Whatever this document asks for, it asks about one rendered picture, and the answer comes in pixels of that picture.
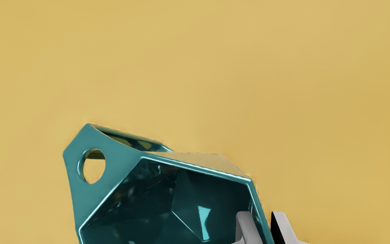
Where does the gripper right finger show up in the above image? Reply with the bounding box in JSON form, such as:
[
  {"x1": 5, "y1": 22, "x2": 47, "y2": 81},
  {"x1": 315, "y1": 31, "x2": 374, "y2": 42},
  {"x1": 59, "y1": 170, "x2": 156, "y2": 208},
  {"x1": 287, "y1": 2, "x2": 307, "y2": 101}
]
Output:
[{"x1": 270, "y1": 211, "x2": 310, "y2": 244}]

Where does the teal faceted mug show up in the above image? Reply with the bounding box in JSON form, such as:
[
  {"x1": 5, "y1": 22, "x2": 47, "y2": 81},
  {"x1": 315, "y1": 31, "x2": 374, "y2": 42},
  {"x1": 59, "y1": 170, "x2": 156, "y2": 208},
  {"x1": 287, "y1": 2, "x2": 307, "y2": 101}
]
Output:
[{"x1": 62, "y1": 123, "x2": 276, "y2": 244}]

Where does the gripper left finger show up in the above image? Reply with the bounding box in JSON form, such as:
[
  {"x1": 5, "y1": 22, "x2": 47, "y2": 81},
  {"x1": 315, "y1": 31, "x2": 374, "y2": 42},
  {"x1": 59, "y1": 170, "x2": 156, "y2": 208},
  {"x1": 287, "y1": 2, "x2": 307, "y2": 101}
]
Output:
[{"x1": 232, "y1": 211, "x2": 263, "y2": 244}]

